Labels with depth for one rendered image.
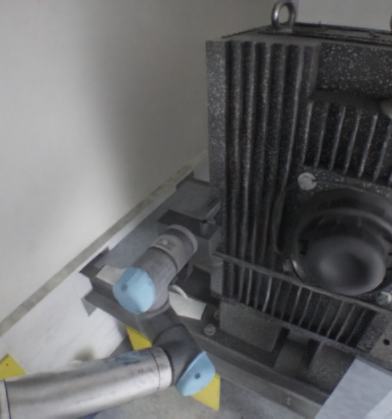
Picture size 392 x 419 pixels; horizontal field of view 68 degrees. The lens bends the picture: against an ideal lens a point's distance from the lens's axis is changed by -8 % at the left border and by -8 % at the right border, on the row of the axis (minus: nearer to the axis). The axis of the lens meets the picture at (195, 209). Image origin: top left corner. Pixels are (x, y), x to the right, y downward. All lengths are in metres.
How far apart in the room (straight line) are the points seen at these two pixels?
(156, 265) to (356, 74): 0.50
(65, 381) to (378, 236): 0.56
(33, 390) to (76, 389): 0.06
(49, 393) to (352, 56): 0.72
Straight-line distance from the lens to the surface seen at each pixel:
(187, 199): 1.78
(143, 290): 0.55
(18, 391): 0.48
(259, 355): 1.16
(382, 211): 0.62
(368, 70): 0.65
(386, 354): 1.00
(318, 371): 1.17
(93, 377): 0.50
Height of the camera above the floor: 1.69
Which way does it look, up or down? 37 degrees down
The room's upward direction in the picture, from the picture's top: 3 degrees counter-clockwise
